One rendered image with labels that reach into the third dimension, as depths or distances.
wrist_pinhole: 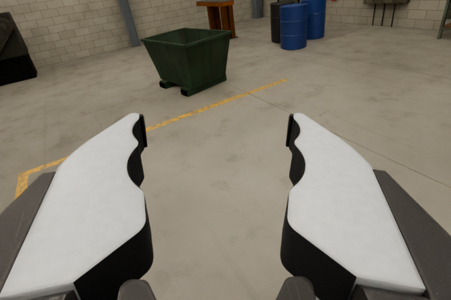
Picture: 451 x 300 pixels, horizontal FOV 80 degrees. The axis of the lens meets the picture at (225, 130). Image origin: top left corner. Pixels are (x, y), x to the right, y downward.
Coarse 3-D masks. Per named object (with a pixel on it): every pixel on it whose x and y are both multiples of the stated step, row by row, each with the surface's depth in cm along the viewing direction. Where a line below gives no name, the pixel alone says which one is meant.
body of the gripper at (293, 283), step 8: (136, 280) 5; (144, 280) 5; (288, 280) 5; (296, 280) 5; (304, 280) 5; (120, 288) 5; (128, 288) 5; (136, 288) 5; (144, 288) 5; (288, 288) 5; (296, 288) 5; (304, 288) 5; (312, 288) 5; (120, 296) 5; (128, 296) 5; (136, 296) 5; (144, 296) 5; (152, 296) 5; (280, 296) 5; (288, 296) 5; (296, 296) 5; (304, 296) 5; (312, 296) 5
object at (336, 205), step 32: (288, 128) 12; (320, 128) 11; (320, 160) 9; (352, 160) 9; (320, 192) 7; (352, 192) 7; (288, 224) 7; (320, 224) 6; (352, 224) 6; (384, 224) 7; (288, 256) 7; (320, 256) 6; (352, 256) 6; (384, 256) 6; (320, 288) 6; (352, 288) 6; (384, 288) 5; (416, 288) 5
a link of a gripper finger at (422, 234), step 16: (384, 176) 8; (384, 192) 8; (400, 192) 8; (400, 208) 7; (416, 208) 7; (400, 224) 7; (416, 224) 7; (432, 224) 7; (416, 240) 6; (432, 240) 6; (448, 240) 6; (416, 256) 6; (432, 256) 6; (448, 256) 6; (432, 272) 5; (448, 272) 5; (368, 288) 5; (432, 288) 5; (448, 288) 5
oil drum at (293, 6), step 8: (280, 8) 581; (288, 8) 561; (296, 8) 556; (304, 8) 562; (280, 16) 591; (288, 16) 569; (296, 16) 564; (304, 16) 570; (288, 24) 577; (296, 24) 572; (304, 24) 578; (288, 32) 585; (296, 32) 580; (304, 32) 586; (288, 40) 594; (296, 40) 589; (304, 40) 595; (288, 48) 602; (296, 48) 597
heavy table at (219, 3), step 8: (208, 0) 830; (216, 0) 792; (224, 0) 758; (232, 0) 739; (208, 8) 802; (216, 8) 811; (224, 8) 741; (232, 8) 753; (208, 16) 819; (216, 16) 820; (224, 16) 750; (232, 16) 762; (216, 24) 835; (224, 24) 759; (232, 24) 772
